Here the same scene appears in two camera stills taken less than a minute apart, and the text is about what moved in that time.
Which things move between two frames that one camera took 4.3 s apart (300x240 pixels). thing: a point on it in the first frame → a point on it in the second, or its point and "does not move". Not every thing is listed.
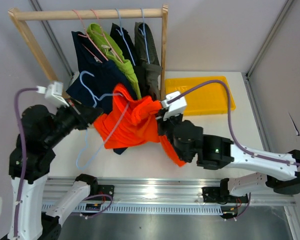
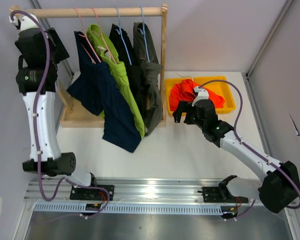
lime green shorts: [115, 55] → [108, 56]
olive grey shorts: [148, 54] does not move
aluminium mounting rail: [159, 191] does not move
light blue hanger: [143, 33] does not move
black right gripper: [161, 122] → [182, 108]
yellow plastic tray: [211, 98] does not move
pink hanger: [116, 53] → [100, 33]
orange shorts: [129, 122] → [182, 90]
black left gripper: [85, 117] → [60, 51]
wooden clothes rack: [19, 14] does not move
